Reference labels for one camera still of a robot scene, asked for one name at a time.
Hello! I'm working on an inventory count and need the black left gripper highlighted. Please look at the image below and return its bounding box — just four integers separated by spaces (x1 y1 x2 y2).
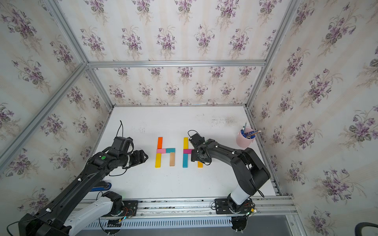
118 149 150 169

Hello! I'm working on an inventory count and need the teal block group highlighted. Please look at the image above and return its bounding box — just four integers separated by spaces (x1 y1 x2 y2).
183 153 189 168
165 148 175 153

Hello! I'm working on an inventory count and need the magenta block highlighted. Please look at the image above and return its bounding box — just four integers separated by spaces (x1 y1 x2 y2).
183 149 193 154

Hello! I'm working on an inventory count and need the yellow block group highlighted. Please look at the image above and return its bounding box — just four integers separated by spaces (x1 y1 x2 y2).
155 153 161 168
183 137 189 149

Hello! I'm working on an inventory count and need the pink block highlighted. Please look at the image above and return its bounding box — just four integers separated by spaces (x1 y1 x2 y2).
157 148 167 154

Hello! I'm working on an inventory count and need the natural wood block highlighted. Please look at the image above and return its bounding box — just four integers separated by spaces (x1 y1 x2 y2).
169 152 175 167

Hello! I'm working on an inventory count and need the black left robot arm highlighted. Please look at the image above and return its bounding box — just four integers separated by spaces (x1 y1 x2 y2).
18 137 148 236

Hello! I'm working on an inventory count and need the blue object behind arm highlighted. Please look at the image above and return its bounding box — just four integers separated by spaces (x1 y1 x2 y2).
90 182 112 192

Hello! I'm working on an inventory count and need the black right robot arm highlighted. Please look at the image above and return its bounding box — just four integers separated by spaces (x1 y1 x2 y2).
189 133 271 212

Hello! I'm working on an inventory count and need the pink pen cup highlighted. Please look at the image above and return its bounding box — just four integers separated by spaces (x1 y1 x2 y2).
236 127 255 148

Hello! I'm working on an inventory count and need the white vent grille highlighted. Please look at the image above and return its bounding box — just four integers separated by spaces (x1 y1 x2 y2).
84 216 232 230

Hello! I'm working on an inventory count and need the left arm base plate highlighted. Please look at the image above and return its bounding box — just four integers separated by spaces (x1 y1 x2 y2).
101 200 139 218

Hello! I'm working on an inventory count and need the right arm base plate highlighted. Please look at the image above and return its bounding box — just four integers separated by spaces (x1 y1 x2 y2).
214 198 257 215

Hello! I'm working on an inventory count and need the aluminium front rail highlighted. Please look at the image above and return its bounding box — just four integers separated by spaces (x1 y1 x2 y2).
66 196 298 222

